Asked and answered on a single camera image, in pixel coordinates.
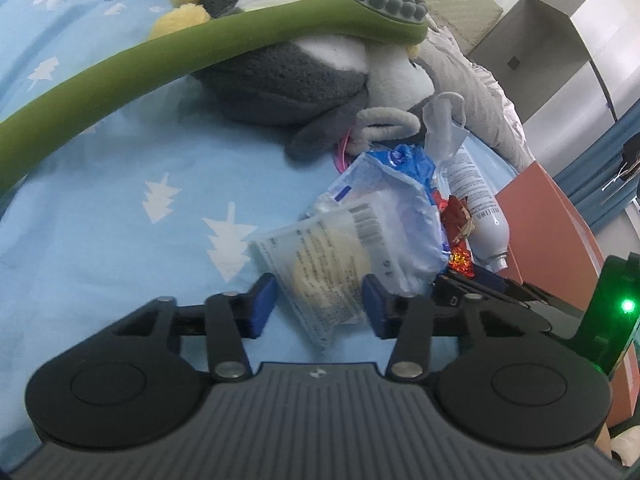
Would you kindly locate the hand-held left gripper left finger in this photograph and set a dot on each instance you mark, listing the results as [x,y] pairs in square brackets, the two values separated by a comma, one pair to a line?
[262,307]

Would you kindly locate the salmon pink box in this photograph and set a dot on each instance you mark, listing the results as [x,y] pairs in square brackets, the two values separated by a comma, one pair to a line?
[545,220]

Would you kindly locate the white cabinet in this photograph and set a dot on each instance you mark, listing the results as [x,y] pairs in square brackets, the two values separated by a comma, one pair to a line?
[550,60]

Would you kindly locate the red foil candy wrapper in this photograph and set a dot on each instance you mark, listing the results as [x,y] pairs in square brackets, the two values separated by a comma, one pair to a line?
[452,215]

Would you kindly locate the black object with white sticks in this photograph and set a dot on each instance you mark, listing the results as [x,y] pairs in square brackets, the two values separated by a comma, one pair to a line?
[631,155]

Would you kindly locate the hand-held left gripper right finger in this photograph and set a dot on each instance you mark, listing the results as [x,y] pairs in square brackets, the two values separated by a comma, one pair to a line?
[375,310]

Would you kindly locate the blue curtain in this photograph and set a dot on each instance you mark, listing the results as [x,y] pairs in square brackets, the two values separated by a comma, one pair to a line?
[590,170]

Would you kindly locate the grey white penguin plush toy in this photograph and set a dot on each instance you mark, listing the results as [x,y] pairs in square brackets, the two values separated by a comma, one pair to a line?
[280,80]

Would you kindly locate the orange foil candy wrapper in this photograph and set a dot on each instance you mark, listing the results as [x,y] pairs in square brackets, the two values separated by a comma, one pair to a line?
[461,260]

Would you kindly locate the white blue plastic bag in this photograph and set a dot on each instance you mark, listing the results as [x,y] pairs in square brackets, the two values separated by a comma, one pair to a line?
[400,210]

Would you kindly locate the white spray bottle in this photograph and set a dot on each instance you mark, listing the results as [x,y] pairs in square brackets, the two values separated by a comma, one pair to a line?
[480,200]

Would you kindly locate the clear packet of yellow pads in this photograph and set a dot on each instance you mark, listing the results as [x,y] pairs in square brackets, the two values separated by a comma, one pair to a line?
[320,265]

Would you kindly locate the grey pillow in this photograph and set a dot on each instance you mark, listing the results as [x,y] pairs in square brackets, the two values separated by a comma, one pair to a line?
[475,90]

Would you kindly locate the face mask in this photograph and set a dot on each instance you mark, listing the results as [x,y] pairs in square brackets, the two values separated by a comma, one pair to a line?
[442,130]

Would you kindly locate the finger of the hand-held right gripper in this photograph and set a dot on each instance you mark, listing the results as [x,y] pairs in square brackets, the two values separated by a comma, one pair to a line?
[465,285]

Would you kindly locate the beige padded headboard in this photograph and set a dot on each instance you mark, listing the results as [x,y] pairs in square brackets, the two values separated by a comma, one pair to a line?
[450,0]

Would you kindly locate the green massage stick grey knobs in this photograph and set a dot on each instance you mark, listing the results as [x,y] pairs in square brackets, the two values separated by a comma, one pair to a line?
[200,45]

